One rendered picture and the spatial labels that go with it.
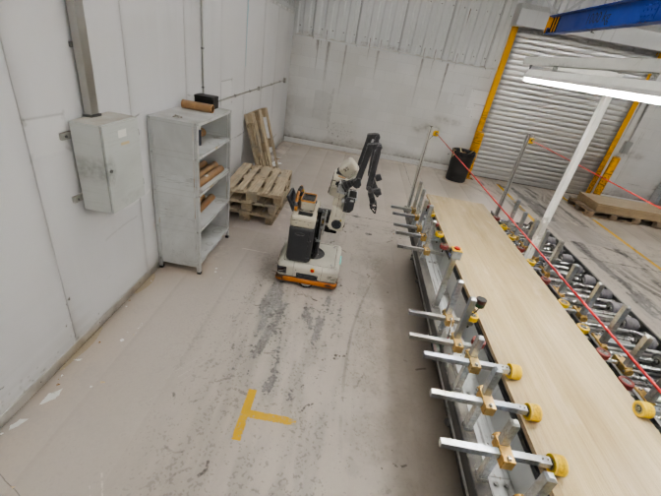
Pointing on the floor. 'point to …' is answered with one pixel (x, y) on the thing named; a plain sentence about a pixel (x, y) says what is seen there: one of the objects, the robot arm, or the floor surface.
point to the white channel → (593, 114)
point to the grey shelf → (159, 131)
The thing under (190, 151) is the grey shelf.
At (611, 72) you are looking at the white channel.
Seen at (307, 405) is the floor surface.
